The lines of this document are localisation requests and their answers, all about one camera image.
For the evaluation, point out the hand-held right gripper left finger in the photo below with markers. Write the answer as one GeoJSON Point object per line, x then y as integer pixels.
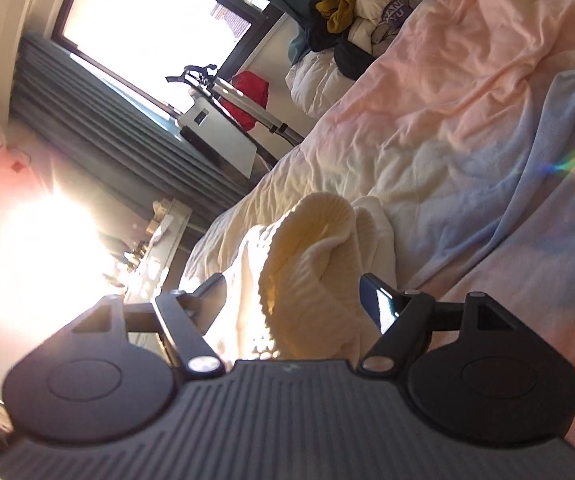
{"type": "Point", "coordinates": [215, 302]}

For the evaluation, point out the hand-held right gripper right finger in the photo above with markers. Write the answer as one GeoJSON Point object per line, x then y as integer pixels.
{"type": "Point", "coordinates": [375, 302]}

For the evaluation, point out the cream sweatpants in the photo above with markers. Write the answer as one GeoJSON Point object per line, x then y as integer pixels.
{"type": "Point", "coordinates": [312, 265]}

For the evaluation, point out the white dressing table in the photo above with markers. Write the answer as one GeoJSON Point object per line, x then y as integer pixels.
{"type": "Point", "coordinates": [162, 245]}

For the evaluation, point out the white steamer base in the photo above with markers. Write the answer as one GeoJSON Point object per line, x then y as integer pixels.
{"type": "Point", "coordinates": [217, 135]}

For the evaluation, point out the pastel bed blanket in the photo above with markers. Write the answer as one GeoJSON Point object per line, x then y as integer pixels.
{"type": "Point", "coordinates": [467, 135]}

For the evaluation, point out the red cloth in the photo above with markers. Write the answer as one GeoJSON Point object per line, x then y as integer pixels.
{"type": "Point", "coordinates": [250, 95]}

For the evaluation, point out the garment steamer stand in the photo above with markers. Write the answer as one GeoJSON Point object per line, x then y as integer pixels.
{"type": "Point", "coordinates": [232, 92]}

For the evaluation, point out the black cloth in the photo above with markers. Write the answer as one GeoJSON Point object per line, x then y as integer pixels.
{"type": "Point", "coordinates": [357, 60]}

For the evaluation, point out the teal cloth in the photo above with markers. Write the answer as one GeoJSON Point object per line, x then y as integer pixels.
{"type": "Point", "coordinates": [295, 47]}

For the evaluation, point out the white printed shirt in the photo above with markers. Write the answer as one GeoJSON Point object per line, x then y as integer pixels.
{"type": "Point", "coordinates": [385, 15]}

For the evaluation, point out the mustard yellow cloth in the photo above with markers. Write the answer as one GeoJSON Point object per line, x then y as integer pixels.
{"type": "Point", "coordinates": [340, 5]}

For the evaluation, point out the black framed window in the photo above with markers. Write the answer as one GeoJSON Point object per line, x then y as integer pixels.
{"type": "Point", "coordinates": [157, 5]}

